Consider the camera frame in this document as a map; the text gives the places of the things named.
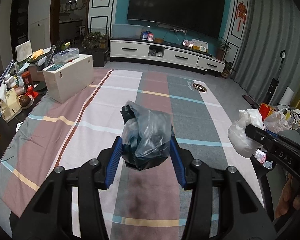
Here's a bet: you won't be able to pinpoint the black plastic bag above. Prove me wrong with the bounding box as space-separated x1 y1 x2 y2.
120 101 172 171

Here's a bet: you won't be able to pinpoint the pink translucent bag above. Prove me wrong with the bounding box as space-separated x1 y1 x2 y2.
254 149 267 165

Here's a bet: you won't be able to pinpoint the black trash bin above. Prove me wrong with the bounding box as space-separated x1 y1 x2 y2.
250 154 285 180

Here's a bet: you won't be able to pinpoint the person's right hand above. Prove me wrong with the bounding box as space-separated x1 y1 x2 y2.
275 173 300 219

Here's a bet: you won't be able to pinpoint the pile of clothes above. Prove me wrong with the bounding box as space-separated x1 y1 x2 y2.
286 109 300 130

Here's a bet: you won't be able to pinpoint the pink white plastic bag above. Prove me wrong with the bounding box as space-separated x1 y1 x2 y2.
263 108 290 133

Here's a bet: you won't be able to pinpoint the red paper shopping bag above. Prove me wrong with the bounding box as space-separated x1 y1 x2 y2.
258 103 275 121

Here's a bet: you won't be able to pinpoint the white paper roll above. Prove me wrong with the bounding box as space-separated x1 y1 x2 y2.
277 87 294 109

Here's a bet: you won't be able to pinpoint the black upright vacuum cleaner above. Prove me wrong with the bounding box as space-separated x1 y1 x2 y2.
263 50 286 105

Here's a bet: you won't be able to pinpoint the white tv cabinet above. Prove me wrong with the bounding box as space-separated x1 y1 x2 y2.
110 38 225 73

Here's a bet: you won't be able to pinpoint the potted plant by curtain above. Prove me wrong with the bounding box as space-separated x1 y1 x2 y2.
221 61 236 79

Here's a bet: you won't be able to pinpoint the potted plants on left stand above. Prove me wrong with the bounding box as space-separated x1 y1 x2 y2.
81 31 109 68

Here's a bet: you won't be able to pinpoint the clear storage box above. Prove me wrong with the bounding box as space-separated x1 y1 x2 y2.
111 24 143 39

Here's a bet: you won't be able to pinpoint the potted plant on cabinet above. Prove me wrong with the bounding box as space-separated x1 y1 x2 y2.
216 37 231 61

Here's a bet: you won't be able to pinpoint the grey curtain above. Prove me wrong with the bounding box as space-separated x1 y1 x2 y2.
234 0 300 105

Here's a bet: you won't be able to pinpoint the large black television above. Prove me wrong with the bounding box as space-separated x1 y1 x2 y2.
127 0 225 38

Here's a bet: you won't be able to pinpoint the red chinese knot right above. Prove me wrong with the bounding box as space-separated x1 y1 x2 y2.
235 0 247 33

